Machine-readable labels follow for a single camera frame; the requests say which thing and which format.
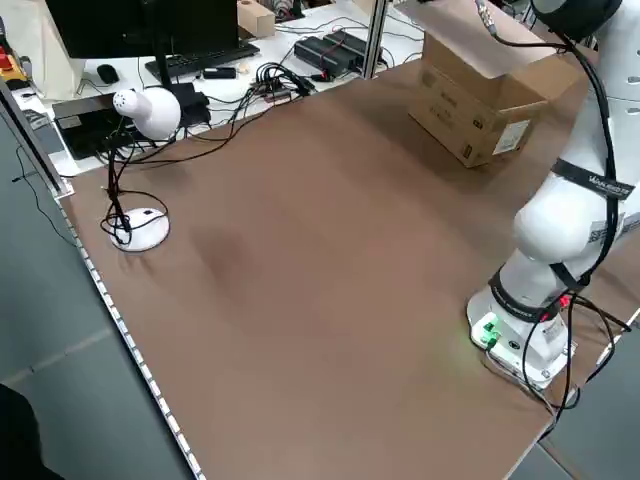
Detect brown cardboard box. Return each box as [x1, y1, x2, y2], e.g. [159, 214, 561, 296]
[407, 34, 591, 169]

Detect small cardboard box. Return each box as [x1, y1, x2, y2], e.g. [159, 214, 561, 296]
[236, 0, 277, 39]

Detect black adapter block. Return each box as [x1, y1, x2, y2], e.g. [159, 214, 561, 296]
[172, 82, 212, 129]

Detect white desk lamp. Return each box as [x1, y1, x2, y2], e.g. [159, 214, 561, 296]
[99, 88, 182, 253]

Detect black keyboard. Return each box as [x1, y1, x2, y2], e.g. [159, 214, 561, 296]
[144, 42, 261, 77]

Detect black flat electronic device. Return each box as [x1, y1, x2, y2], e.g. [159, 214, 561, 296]
[52, 97, 139, 162]

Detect black computer monitor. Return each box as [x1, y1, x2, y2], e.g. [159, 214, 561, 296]
[47, 0, 239, 87]

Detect person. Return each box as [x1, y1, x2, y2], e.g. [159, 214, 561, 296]
[0, 383, 67, 480]

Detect black usb hub with cables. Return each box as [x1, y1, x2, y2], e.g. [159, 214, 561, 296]
[254, 62, 317, 105]

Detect aluminium frame post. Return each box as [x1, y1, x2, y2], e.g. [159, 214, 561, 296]
[360, 0, 390, 80]

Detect black lamp cable with plug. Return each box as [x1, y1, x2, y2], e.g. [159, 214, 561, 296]
[101, 185, 170, 221]

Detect black arm base cables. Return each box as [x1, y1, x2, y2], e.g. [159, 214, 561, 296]
[519, 294, 634, 419]

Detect aluminium frame rail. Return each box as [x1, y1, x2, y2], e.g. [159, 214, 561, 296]
[0, 74, 76, 201]

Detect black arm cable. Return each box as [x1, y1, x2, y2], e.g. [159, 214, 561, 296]
[474, 0, 621, 311]

